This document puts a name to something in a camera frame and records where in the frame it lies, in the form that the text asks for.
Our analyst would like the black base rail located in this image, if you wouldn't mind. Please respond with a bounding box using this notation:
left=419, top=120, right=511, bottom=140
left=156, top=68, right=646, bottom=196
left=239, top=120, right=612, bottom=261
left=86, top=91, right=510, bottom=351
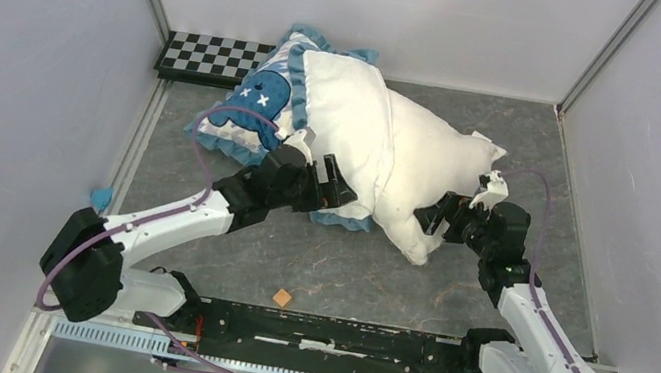
left=161, top=298, right=482, bottom=373

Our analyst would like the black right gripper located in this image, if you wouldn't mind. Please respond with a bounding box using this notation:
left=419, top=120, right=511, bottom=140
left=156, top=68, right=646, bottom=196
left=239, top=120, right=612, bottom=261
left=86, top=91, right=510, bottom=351
left=407, top=185, right=503, bottom=260

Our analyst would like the white pillow insert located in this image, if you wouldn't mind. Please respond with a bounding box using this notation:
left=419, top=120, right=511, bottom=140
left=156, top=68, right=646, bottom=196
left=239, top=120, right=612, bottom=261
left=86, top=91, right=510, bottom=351
left=295, top=49, right=507, bottom=266

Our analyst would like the blue tape piece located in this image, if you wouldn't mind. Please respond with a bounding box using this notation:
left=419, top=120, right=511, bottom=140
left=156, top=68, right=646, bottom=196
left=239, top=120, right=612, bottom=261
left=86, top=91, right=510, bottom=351
left=89, top=187, right=114, bottom=214

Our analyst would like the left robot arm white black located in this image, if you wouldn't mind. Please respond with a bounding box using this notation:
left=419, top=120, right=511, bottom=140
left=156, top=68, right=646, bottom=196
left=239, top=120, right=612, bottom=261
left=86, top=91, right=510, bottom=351
left=36, top=144, right=358, bottom=331

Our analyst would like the white pillowcase with blue ruffle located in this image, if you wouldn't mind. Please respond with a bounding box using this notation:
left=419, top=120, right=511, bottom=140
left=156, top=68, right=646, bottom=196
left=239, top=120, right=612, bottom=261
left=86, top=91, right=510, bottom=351
left=184, top=24, right=394, bottom=232

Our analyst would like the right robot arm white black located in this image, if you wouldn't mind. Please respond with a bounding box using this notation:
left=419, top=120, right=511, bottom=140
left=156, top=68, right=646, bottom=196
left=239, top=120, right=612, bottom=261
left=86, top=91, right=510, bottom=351
left=414, top=192, right=596, bottom=373

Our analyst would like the white slotted cable duct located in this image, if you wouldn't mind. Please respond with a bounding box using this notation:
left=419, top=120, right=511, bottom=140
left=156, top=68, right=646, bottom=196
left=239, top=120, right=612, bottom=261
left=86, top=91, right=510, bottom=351
left=52, top=318, right=309, bottom=373

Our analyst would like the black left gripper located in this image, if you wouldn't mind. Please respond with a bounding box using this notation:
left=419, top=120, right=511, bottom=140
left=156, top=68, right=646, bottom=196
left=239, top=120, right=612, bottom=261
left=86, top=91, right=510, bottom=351
left=267, top=144, right=362, bottom=222

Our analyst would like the small orange cube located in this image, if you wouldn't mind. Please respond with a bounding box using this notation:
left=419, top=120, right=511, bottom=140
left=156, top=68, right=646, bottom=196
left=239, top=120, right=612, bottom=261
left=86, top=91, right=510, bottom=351
left=272, top=289, right=293, bottom=308

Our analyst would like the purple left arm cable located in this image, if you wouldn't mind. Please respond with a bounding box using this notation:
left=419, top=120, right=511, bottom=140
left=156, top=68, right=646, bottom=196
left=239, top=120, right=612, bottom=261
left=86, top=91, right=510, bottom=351
left=34, top=79, right=284, bottom=345

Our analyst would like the black white checkerboard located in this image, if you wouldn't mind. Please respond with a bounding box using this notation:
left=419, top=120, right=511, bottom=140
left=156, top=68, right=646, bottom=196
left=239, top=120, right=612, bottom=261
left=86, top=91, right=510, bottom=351
left=154, top=30, right=276, bottom=89

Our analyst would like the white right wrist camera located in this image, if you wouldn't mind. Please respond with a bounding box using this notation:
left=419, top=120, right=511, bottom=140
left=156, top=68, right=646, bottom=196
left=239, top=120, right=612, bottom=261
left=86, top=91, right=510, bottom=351
left=468, top=170, right=509, bottom=211

